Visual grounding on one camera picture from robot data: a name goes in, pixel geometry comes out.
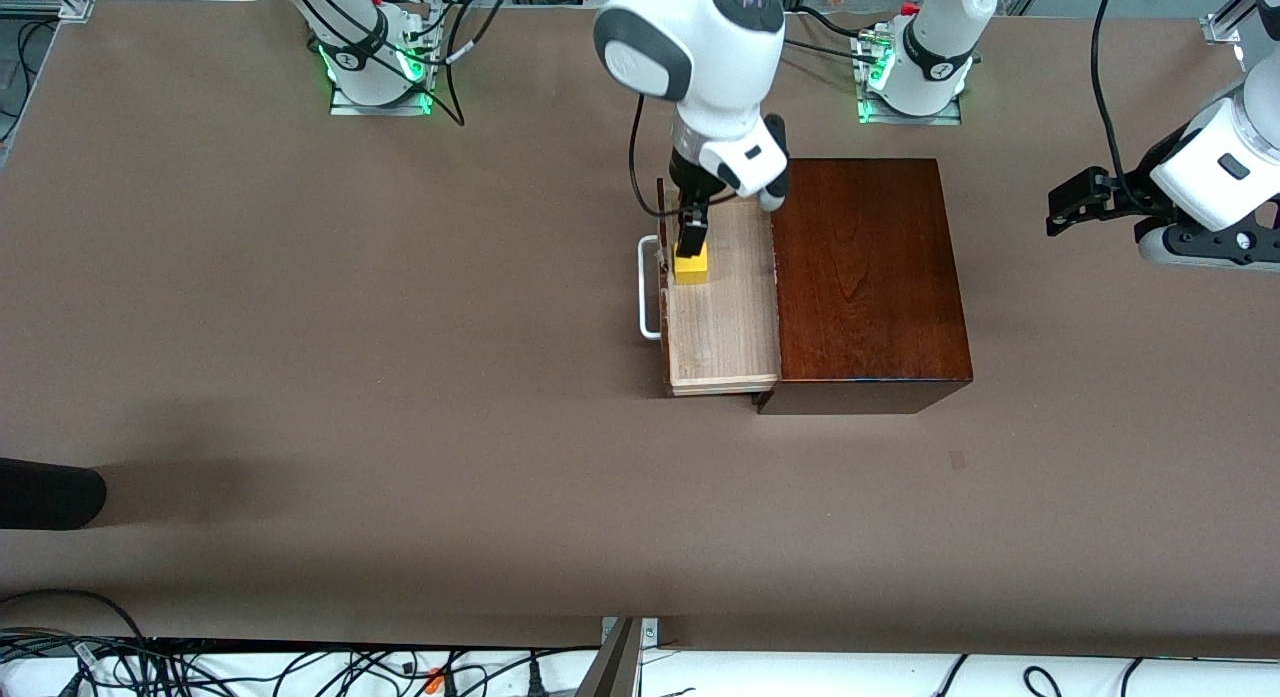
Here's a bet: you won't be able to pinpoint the yellow block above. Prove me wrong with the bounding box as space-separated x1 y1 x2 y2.
672 241 712 287

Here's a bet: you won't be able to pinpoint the white drawer handle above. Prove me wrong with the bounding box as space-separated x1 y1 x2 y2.
637 233 666 341

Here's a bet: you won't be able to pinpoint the light wood drawer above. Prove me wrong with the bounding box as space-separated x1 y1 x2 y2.
656 177 783 398

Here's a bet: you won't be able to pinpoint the dark brown wooden cabinet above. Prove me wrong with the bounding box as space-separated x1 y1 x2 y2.
755 157 974 416

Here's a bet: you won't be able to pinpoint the dark slanted bar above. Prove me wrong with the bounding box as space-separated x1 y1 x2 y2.
575 617 643 697

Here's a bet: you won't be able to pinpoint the black cylindrical object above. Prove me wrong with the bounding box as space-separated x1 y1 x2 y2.
0 457 108 531

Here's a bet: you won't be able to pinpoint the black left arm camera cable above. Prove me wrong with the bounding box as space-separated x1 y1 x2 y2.
1089 0 1141 206

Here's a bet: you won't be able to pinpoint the aluminium frame profile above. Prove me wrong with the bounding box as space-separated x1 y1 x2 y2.
1203 0 1263 46

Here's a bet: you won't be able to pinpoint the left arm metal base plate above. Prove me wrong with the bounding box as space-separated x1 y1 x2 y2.
853 27 966 127

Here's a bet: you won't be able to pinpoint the black base power cable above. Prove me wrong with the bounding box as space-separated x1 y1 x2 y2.
784 5 881 60

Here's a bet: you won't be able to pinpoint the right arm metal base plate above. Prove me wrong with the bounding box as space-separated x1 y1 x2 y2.
328 37 436 118

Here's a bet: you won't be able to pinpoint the small metal bracket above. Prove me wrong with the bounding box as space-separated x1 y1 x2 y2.
600 617 661 650

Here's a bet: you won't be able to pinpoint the tangled black cables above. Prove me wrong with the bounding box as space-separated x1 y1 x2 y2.
0 587 601 697

